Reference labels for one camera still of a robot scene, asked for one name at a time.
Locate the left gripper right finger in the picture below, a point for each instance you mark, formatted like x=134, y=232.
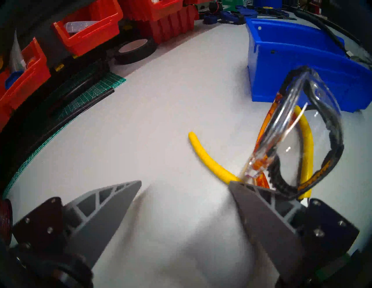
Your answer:
x=267, y=229

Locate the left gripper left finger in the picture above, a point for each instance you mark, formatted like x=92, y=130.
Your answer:
x=96, y=226

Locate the clear safety glasses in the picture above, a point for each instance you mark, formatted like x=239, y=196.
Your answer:
x=334, y=136

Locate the blue labelled storage bin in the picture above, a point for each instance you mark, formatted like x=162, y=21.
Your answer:
x=290, y=66

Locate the green white tissue box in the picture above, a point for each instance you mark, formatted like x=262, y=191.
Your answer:
x=237, y=3

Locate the green cutting mat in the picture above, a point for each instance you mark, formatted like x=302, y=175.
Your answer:
x=87, y=95

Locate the blue plastic cap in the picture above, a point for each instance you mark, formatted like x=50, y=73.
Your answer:
x=13, y=79

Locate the wide black tape roll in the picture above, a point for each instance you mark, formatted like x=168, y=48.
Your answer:
x=136, y=53

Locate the clear plastic bag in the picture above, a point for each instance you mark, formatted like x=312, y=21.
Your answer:
x=80, y=26

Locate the stack of red bins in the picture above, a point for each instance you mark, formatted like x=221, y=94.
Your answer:
x=171, y=27

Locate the small blue clamp jaw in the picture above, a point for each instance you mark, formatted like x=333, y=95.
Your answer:
x=209, y=19

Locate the blue bar clamp yellow label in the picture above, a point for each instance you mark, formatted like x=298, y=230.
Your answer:
x=276, y=11

